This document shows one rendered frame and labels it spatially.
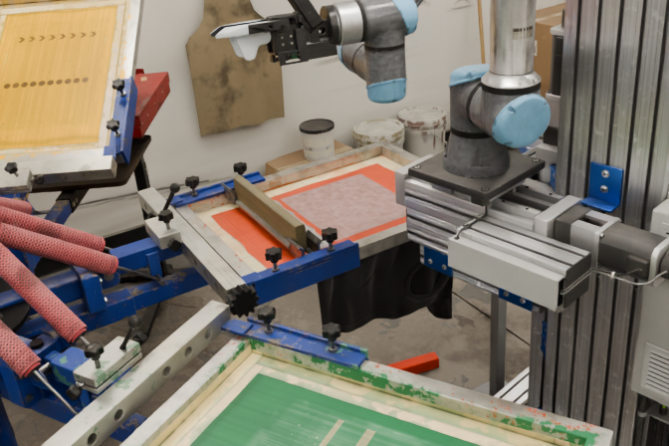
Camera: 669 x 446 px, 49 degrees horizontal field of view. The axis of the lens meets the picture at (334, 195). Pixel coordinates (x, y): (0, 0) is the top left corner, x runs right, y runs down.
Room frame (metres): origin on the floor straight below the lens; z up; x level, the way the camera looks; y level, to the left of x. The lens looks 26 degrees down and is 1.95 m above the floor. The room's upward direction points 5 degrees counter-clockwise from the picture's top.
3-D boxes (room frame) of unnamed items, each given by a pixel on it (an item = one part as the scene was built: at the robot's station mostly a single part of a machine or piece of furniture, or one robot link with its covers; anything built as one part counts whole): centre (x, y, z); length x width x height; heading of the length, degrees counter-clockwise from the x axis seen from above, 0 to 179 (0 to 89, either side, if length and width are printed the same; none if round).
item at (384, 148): (1.97, 0.01, 0.97); 0.79 x 0.58 x 0.04; 119
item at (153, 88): (2.89, 0.91, 1.06); 0.61 x 0.46 x 0.12; 179
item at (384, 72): (1.36, -0.11, 1.55); 0.11 x 0.08 x 0.11; 17
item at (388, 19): (1.34, -0.12, 1.65); 0.11 x 0.08 x 0.09; 107
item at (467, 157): (1.54, -0.33, 1.31); 0.15 x 0.15 x 0.10
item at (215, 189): (2.10, 0.36, 0.97); 0.30 x 0.05 x 0.07; 119
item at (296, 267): (1.62, 0.09, 0.97); 0.30 x 0.05 x 0.07; 119
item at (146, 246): (1.70, 0.51, 1.02); 0.17 x 0.06 x 0.05; 119
